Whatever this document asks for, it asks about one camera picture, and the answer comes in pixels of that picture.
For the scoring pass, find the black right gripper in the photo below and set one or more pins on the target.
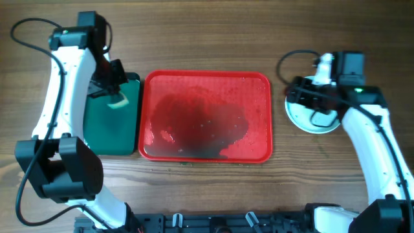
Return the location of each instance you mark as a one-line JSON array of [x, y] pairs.
[[292, 96]]

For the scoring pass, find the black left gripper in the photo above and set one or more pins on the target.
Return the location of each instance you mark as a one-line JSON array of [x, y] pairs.
[[121, 78]]

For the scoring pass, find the white plate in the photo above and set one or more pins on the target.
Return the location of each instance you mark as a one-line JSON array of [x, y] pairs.
[[310, 120]]

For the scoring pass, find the green yellow sponge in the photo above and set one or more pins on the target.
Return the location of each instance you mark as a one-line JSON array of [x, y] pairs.
[[117, 100]]

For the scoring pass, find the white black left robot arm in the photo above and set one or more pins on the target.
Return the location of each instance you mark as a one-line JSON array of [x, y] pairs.
[[56, 161]]

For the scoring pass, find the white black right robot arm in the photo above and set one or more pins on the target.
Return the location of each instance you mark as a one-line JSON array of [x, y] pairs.
[[362, 111]]

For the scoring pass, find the black water tray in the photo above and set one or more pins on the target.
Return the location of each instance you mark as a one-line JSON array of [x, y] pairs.
[[113, 131]]

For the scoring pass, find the red plastic tray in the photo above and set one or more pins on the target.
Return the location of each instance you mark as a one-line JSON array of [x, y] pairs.
[[206, 116]]

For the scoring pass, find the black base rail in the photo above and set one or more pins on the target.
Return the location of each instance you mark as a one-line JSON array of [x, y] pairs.
[[276, 222]]

